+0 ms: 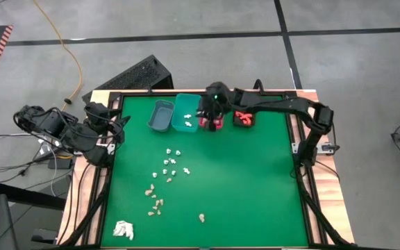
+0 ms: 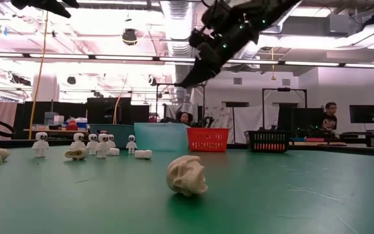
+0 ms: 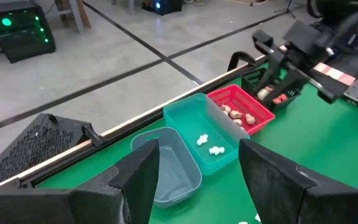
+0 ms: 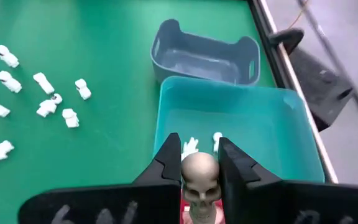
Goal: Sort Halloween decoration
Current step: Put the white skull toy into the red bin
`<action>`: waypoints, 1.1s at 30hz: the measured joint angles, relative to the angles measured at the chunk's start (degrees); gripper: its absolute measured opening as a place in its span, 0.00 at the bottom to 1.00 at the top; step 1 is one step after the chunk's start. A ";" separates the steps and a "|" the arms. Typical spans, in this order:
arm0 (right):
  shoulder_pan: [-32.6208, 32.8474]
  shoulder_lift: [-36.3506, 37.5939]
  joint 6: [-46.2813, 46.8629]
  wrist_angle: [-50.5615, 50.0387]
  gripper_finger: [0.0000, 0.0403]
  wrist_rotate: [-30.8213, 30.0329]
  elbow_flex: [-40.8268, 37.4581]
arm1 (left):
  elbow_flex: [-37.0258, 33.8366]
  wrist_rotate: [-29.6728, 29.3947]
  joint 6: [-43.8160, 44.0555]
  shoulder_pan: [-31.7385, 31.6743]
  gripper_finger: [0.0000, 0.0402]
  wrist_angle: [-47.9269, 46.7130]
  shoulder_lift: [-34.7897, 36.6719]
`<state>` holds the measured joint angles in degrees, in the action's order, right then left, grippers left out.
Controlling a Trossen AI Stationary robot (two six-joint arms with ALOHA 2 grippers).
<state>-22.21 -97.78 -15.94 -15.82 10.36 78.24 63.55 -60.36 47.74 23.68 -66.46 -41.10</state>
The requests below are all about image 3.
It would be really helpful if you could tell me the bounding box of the green table mat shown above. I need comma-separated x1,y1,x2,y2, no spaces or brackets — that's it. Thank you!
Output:
37,62,358,224

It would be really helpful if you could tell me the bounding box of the wooden table leg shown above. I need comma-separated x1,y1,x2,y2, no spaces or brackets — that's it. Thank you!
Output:
55,0,92,35

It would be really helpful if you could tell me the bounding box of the computer with blue lights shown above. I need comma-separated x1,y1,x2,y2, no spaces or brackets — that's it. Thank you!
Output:
140,0,183,17

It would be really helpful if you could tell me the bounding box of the grey-blue plastic bin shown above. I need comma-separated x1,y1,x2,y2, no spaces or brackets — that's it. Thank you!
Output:
130,126,203,210

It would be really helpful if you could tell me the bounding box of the teal translucent plastic bin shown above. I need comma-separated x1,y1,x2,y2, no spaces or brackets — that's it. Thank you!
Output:
162,92,250,177

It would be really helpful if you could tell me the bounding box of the red slotted plastic basket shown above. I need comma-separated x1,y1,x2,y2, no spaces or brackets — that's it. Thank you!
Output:
206,83,276,136

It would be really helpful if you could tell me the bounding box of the black slotted plastic basket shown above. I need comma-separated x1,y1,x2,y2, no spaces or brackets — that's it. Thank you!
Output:
240,67,303,113

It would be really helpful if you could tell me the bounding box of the black tripod stand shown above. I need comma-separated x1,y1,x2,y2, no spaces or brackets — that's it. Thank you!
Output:
273,0,297,19

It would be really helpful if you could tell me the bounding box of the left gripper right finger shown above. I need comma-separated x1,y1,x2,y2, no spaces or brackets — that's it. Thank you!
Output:
238,138,358,224

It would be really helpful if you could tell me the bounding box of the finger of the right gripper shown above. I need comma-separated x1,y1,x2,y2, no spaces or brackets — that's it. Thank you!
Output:
272,70,308,104
261,57,288,94

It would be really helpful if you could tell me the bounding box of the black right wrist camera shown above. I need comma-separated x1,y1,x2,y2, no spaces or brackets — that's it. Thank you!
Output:
282,19,323,54

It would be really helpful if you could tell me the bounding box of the computer with green lights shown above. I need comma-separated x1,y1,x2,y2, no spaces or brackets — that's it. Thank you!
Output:
0,0,57,64

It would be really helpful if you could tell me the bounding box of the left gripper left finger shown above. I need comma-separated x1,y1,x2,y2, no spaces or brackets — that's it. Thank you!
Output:
0,139,160,224

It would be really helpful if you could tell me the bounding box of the black arched table clamp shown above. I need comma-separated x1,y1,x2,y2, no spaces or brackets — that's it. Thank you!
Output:
227,50,258,73
80,122,106,149

